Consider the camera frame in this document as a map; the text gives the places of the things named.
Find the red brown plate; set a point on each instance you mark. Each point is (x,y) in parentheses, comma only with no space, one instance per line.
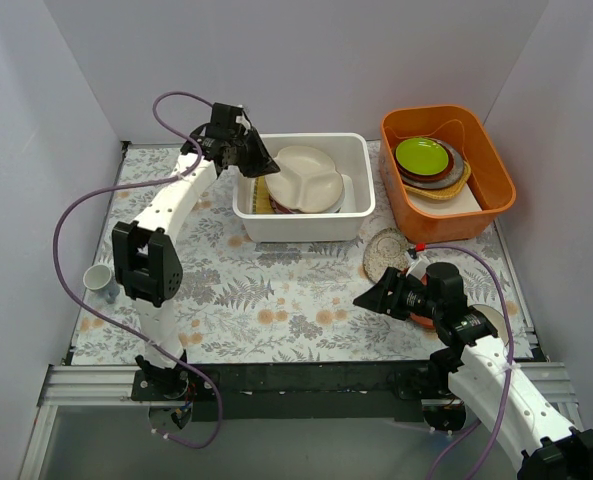
(424,322)

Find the orange plastic bin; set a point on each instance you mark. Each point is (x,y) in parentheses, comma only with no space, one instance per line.
(489,182)

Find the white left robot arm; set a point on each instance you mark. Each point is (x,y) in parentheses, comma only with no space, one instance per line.
(146,262)

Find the speckled beige plate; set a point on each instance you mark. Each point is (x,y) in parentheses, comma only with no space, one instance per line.
(388,248)

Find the woven yellow basket tray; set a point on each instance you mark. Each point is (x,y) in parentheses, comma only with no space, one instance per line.
(443,194)

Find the yellow bamboo mat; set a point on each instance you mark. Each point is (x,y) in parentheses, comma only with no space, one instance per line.
(261,201)

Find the pink polka dot plate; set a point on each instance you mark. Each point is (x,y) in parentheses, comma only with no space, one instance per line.
(278,208)

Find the white board in bin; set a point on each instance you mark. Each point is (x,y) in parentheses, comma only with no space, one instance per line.
(464,202)

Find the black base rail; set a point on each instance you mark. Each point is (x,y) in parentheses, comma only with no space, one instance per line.
(404,391)

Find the black rimmed white bowl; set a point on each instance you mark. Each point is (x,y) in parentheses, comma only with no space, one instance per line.
(495,317)

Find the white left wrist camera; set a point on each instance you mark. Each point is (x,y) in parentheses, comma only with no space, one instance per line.
(243,120)

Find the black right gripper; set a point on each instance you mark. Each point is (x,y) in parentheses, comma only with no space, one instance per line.
(393,292)

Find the cream divided plate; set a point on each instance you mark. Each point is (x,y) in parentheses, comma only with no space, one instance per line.
(308,180)

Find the white small cup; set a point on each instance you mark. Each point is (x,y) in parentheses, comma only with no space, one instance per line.
(100,280)

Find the brown plate under green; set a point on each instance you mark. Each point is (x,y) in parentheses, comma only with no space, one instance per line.
(430,178)

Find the pale blue rimmed plate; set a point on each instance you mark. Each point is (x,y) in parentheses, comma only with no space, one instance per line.
(337,206)

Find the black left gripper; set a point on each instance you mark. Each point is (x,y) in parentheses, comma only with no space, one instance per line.
(243,151)

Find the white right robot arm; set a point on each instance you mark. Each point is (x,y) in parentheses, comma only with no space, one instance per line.
(475,367)

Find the floral table mat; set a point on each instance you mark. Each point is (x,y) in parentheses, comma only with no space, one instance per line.
(245,302)

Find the grey round plate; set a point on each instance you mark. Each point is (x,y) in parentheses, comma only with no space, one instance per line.
(450,179)

